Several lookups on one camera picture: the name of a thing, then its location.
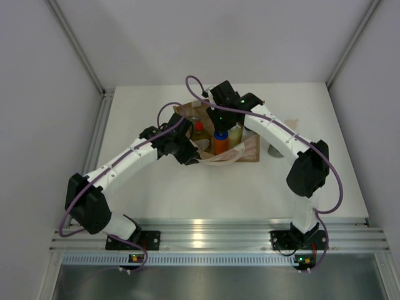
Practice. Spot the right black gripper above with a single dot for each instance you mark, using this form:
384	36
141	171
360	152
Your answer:
212	113

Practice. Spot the yellow bottle red cap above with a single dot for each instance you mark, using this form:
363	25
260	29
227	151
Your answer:
201	138

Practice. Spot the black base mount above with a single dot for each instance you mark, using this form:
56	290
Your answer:
149	240
281	241

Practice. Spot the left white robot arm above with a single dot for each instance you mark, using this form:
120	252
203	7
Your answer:
88	197

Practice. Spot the burlap canvas tote bag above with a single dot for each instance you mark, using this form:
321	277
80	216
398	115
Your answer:
248	151

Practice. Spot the left aluminium frame post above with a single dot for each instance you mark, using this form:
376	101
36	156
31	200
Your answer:
105	99

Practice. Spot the perforated grey cable duct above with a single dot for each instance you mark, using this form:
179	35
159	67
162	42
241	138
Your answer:
108	259

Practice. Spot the aluminium frame post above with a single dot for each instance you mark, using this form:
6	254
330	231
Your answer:
349	47
105	99

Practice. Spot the aluminium mounting rail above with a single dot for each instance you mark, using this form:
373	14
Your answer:
348	235

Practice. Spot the right aluminium frame post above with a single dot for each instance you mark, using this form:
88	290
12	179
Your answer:
349	47

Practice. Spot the orange bottle blue cap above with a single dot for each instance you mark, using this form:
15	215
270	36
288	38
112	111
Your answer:
221	142

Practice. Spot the pale green lotion bottle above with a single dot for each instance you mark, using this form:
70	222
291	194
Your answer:
234	136

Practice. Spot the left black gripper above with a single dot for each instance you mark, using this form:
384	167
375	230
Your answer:
192	155

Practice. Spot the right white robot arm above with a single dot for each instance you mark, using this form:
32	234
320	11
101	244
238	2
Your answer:
308	161

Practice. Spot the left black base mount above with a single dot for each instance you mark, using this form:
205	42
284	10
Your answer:
149	240

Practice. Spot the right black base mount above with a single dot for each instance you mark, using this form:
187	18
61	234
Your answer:
281	241

